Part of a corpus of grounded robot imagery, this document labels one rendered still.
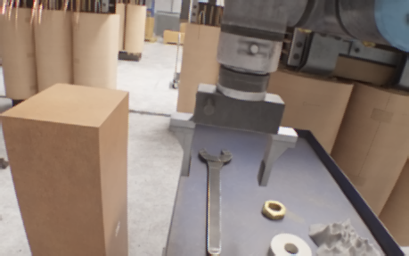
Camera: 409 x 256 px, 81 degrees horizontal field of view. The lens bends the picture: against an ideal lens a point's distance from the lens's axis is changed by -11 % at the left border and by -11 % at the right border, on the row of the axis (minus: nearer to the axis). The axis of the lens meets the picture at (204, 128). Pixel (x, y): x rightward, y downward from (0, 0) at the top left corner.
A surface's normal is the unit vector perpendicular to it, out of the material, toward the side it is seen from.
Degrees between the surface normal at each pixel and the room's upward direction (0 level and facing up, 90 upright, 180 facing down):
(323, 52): 90
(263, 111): 90
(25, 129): 90
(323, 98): 90
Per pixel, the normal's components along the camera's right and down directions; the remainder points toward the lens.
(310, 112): 0.03, 0.40
